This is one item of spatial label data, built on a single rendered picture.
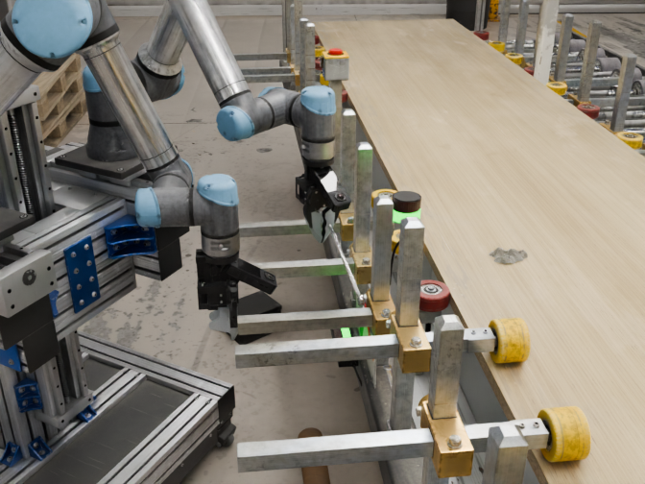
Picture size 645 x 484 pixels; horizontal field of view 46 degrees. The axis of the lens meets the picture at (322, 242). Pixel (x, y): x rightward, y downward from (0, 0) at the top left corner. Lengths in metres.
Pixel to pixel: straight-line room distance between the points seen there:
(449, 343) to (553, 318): 0.52
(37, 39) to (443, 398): 0.86
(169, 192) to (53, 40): 0.34
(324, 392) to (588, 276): 1.29
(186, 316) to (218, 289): 1.72
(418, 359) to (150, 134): 0.67
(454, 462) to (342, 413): 1.56
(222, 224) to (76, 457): 1.08
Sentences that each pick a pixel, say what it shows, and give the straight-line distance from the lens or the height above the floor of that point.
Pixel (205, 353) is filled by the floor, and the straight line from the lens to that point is 2.99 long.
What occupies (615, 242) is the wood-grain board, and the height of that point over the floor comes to 0.90.
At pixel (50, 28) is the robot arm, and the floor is 1.48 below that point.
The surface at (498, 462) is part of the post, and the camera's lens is 0.90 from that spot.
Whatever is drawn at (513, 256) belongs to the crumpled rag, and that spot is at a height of 0.91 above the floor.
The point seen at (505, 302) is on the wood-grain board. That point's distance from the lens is 1.61.
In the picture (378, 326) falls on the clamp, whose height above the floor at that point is 0.86.
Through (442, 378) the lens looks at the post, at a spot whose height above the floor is 1.05.
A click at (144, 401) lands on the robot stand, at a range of 2.46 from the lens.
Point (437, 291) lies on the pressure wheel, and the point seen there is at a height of 0.90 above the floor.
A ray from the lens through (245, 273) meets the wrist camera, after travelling 1.51.
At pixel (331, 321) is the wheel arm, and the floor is 0.85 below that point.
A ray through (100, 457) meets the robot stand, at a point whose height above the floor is 0.21.
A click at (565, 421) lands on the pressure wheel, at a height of 0.98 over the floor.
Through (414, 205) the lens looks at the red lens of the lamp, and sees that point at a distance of 1.53.
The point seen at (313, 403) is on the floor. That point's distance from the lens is 2.72.
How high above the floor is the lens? 1.73
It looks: 27 degrees down
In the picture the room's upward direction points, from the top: straight up
